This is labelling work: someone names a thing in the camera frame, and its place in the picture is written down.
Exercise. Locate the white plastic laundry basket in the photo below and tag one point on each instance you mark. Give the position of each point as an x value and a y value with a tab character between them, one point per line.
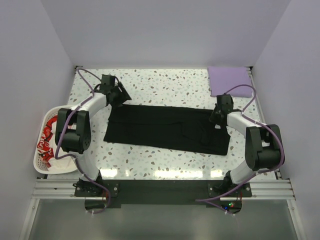
39	167

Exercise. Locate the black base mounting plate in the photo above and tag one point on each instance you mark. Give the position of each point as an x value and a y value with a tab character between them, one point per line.
116	193

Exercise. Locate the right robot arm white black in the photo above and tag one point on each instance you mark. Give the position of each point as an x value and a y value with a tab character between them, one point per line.
264	151

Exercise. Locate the black t shirt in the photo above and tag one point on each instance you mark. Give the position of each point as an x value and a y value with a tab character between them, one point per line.
175	128

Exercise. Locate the aluminium frame rail right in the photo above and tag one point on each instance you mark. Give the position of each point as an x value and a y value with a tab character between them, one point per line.
261	115

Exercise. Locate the aluminium frame rail front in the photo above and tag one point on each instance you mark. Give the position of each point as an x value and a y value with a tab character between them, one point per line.
274	189

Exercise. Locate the folded purple t shirt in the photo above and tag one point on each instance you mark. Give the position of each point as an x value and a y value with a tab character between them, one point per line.
222	79

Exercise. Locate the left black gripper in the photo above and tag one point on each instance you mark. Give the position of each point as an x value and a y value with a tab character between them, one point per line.
124	96

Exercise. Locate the white red printed t shirt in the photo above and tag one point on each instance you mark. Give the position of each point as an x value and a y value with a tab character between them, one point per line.
46	149

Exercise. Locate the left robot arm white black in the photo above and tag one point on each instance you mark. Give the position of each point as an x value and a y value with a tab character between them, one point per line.
73	135

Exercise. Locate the aluminium frame rail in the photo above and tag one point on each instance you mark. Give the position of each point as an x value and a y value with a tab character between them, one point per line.
261	115
274	189

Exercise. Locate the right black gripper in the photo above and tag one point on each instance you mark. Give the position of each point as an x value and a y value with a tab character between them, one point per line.
212	119

